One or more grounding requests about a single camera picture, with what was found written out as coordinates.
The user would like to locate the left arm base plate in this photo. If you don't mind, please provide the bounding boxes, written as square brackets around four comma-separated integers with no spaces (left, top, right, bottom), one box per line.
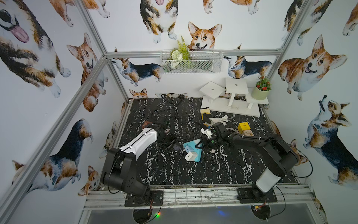
[125,190,164,207]

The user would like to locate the light blue plug adapter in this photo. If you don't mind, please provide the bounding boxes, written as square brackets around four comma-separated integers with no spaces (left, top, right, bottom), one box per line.
[185,146,193,153]

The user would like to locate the black cable bundle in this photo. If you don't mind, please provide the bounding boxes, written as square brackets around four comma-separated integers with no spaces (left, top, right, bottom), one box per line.
[150,93,186,118]

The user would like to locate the beige cube socket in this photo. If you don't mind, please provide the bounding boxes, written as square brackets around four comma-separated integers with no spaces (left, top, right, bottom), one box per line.
[241,130,255,137]

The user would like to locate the white fabric glove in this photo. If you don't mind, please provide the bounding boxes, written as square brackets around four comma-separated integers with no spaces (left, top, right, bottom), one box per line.
[208,115,228,126]

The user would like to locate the yellow cube socket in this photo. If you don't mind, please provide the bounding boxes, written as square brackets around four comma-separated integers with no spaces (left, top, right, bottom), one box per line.
[237,122,251,133]

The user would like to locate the teal triangular power strip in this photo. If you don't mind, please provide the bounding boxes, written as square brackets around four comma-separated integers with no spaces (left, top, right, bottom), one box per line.
[183,139,202,162]

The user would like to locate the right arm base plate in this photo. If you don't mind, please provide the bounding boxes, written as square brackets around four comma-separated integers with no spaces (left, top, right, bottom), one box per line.
[237,187,278,203]

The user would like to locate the green fern white flower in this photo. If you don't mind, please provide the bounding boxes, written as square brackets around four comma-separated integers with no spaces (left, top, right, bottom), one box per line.
[170,37,190,70]

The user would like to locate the green pot red flowers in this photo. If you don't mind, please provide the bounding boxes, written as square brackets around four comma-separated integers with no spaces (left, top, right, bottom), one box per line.
[251,76,272,100]

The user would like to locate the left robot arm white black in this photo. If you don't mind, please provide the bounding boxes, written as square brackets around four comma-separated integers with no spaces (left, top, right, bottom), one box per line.
[101,121,179,201]

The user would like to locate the white wire wall basket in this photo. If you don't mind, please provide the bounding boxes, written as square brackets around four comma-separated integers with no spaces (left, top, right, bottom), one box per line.
[160,49,223,74]

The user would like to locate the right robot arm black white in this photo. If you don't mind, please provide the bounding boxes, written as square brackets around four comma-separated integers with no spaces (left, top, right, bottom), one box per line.
[200,121,299,200]

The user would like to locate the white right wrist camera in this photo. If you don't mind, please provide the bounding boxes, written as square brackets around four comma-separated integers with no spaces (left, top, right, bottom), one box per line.
[200,128,212,139]

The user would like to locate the white square plug adapter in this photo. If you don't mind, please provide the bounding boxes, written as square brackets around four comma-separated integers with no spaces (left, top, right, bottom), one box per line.
[185,151,198,161]

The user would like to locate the dark red cube plug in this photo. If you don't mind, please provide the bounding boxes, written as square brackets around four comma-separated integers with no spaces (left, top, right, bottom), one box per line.
[141,120,153,129]

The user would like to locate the white wooden display stand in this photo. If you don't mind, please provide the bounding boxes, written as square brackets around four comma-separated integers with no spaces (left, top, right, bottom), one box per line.
[200,78,269,117]

